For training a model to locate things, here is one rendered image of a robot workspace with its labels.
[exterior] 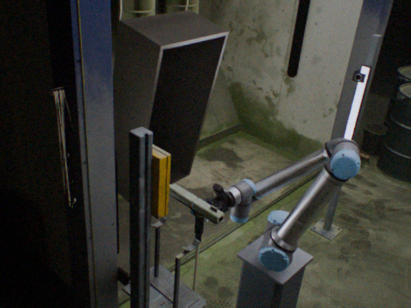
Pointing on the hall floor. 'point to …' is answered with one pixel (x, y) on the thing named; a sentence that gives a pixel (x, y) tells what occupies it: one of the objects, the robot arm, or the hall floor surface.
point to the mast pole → (356, 126)
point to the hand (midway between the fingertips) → (198, 212)
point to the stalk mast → (140, 215)
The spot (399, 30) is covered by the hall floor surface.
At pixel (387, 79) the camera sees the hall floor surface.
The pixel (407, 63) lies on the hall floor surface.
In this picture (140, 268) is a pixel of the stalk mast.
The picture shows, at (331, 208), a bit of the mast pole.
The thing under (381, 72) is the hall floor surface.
